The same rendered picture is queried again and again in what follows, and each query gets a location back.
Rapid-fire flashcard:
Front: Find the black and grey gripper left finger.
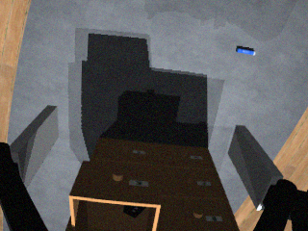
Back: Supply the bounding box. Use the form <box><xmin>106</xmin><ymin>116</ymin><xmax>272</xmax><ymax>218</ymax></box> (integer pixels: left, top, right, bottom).
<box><xmin>0</xmin><ymin>105</ymin><xmax>59</xmax><ymax>231</ymax></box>

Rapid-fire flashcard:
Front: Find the grey 9v battery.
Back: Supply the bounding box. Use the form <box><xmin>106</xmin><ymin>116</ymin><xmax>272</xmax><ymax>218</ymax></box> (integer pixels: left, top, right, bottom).
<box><xmin>123</xmin><ymin>205</ymin><xmax>146</xmax><ymax>218</ymax></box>

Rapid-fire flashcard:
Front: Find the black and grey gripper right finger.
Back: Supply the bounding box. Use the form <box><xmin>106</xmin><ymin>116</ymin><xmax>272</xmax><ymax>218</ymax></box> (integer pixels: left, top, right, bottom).
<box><xmin>227</xmin><ymin>125</ymin><xmax>308</xmax><ymax>231</ymax></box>

